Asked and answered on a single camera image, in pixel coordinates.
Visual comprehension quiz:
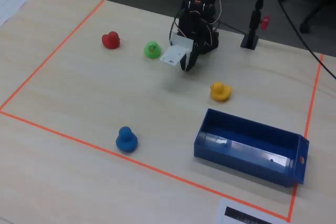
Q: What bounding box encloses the orange tape strip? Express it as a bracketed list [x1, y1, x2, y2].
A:
[287, 53, 324, 222]
[0, 0, 106, 111]
[0, 110, 291, 222]

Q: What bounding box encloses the green rubber duck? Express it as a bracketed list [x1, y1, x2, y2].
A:
[144, 40, 162, 59]

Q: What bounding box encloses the yellow rubber duck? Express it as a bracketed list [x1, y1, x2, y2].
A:
[209, 81, 232, 102]

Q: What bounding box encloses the blue rubber duck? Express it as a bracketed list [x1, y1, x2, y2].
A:
[115, 126, 139, 153]

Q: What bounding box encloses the black camera stand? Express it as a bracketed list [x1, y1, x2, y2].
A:
[240, 0, 274, 50]

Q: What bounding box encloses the black cable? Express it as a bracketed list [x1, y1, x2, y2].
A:
[269, 0, 336, 80]

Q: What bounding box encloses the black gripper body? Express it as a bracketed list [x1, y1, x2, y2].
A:
[178, 11, 208, 51]

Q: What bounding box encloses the white robot wire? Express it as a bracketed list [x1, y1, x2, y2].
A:
[170, 0, 223, 48]

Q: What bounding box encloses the white paper with black print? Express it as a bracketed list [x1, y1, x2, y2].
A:
[215, 197, 289, 224]

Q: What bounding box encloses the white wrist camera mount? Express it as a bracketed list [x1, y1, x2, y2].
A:
[159, 31, 194, 67]

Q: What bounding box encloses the black office chair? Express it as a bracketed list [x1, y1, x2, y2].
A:
[277, 0, 336, 35]

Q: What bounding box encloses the white paper sheet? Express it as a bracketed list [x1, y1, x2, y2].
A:
[0, 0, 35, 27]

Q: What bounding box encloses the red rubber duck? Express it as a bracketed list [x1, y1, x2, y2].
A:
[101, 31, 121, 50]

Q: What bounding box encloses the red clamp knob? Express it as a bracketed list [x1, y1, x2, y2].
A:
[260, 15, 271, 30]

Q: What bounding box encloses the blue plastic box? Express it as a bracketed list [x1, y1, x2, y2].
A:
[193, 108, 310, 188]

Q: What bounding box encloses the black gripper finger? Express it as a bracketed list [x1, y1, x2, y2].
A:
[180, 50, 190, 71]
[185, 40, 201, 72]

